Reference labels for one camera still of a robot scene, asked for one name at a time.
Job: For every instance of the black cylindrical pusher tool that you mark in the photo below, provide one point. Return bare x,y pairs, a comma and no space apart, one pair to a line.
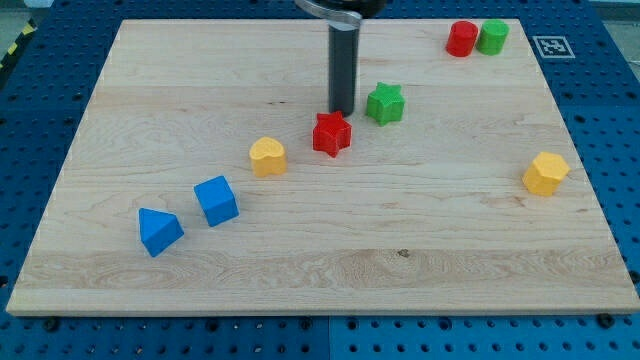
343,43

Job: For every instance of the grey robot end mount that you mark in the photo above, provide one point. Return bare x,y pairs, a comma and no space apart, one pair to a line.
347,12

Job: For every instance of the green star block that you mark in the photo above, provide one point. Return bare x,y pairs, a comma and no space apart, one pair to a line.
385,103

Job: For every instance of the red star block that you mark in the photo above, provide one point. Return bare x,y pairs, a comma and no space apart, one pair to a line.
332,133

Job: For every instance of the red cylinder block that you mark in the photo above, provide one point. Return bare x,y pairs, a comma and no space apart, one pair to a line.
462,38

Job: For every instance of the yellow heart block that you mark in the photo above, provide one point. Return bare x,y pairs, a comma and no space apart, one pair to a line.
268,157

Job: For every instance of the green cylinder block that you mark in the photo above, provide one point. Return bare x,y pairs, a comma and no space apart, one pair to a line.
492,37

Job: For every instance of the wooden board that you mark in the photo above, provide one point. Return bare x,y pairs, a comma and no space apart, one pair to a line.
424,216

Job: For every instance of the blue cube block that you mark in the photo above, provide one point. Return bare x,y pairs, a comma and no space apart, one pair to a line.
217,200

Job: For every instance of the white fiducial marker tag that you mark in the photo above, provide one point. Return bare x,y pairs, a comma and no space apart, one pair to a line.
553,47

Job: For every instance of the yellow hexagon block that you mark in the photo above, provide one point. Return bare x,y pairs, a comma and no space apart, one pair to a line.
545,173

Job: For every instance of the blue triangle block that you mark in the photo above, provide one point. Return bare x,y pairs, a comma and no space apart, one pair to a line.
158,230

